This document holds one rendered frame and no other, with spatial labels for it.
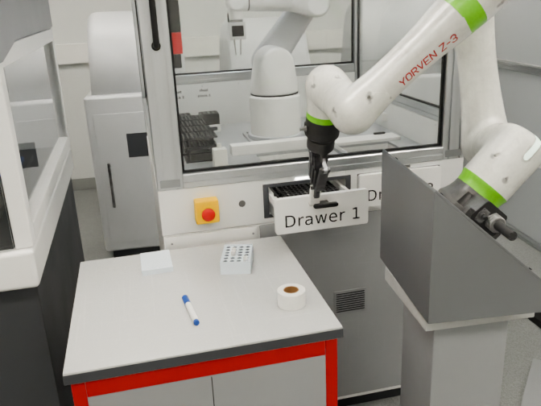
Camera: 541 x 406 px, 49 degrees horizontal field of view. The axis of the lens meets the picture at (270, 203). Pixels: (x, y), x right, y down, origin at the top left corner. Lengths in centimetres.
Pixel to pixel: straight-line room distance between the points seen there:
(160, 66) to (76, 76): 336
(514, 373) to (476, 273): 130
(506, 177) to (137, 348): 94
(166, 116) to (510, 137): 93
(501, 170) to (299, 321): 59
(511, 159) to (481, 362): 53
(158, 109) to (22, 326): 71
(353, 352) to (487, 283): 89
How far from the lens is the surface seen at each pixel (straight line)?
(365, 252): 204
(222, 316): 145
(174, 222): 184
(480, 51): 161
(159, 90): 174
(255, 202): 186
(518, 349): 283
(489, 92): 163
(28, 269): 163
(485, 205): 143
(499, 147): 149
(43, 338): 180
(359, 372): 227
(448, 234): 134
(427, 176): 202
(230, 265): 164
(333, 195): 175
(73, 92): 509
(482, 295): 144
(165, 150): 177
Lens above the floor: 149
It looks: 19 degrees down
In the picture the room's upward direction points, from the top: 3 degrees counter-clockwise
